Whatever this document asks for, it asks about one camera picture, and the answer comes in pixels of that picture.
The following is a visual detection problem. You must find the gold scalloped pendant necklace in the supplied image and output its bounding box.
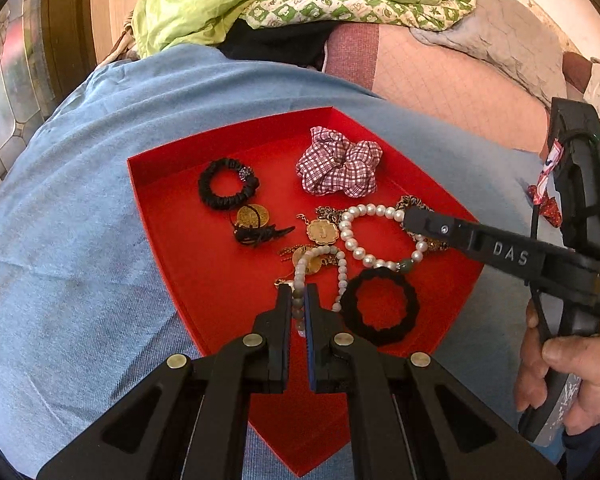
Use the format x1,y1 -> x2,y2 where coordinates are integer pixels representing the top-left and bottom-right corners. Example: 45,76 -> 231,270
296,205 -> 346,247

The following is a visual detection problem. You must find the white pearl bracelet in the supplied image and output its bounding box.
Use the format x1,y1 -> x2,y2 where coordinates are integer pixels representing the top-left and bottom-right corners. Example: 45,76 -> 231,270
339,203 -> 429,273

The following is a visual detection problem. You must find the stained glass window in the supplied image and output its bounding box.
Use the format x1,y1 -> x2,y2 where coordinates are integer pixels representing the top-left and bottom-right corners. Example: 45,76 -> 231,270
0,0 -> 56,191

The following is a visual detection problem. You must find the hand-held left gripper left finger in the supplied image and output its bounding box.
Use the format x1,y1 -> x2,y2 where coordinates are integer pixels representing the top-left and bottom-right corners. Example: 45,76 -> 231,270
36,286 -> 293,480

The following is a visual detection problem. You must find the red shiny scrunchie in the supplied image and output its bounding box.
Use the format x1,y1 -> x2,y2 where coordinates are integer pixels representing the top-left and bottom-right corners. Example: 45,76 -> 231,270
527,182 -> 563,228

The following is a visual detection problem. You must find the gold round pendant necklace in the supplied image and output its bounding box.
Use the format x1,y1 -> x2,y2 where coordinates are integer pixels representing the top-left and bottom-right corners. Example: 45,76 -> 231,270
274,244 -> 348,288

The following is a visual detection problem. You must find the grey blanket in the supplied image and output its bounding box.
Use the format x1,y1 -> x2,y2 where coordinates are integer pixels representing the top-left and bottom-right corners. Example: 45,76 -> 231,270
410,0 -> 568,108

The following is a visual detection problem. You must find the gold pendant with black cord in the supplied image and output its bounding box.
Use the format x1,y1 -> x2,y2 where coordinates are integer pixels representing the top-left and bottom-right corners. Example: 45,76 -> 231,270
228,203 -> 297,248

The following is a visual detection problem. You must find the black scrunchie with beads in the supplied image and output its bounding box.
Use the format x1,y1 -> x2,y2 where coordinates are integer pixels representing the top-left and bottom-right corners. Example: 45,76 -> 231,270
198,157 -> 258,211

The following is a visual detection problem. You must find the beige patterned cloth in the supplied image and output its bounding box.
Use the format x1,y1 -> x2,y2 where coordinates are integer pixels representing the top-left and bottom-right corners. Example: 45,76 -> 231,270
97,22 -> 138,67

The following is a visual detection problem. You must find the pink blanket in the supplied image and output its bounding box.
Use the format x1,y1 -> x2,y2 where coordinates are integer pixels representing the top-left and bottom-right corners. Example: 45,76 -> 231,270
322,22 -> 551,153

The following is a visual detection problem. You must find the red tray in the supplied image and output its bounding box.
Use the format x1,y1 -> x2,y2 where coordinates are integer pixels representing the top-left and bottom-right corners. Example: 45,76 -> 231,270
126,106 -> 485,477

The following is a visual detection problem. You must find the grey bead bracelet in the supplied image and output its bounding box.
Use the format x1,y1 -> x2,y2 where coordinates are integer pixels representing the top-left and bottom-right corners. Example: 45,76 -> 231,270
291,244 -> 350,338

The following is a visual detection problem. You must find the brown pillow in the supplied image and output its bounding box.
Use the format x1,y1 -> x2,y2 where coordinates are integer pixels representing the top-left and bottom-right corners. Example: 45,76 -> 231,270
562,51 -> 593,103

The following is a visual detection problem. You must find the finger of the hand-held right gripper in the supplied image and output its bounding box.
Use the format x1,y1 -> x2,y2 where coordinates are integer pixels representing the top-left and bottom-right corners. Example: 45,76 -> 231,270
402,206 -> 548,281

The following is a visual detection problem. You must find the brown wooden door frame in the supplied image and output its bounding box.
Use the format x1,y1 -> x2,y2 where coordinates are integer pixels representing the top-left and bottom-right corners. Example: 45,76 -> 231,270
40,0 -> 98,106

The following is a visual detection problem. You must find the red white checkered scrunchie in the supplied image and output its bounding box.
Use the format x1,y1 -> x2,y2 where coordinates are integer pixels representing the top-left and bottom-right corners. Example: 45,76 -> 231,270
295,127 -> 384,198

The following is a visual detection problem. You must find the black ruffled scrunchie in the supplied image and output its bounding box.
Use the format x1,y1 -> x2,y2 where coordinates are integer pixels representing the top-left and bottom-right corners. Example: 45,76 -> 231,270
339,267 -> 421,347

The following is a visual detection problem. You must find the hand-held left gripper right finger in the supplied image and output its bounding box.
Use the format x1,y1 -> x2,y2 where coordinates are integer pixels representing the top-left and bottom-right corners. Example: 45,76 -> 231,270
302,283 -> 563,480

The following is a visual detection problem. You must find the black cloth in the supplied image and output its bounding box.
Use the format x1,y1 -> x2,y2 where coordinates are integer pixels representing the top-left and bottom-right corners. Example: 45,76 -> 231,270
216,17 -> 338,71

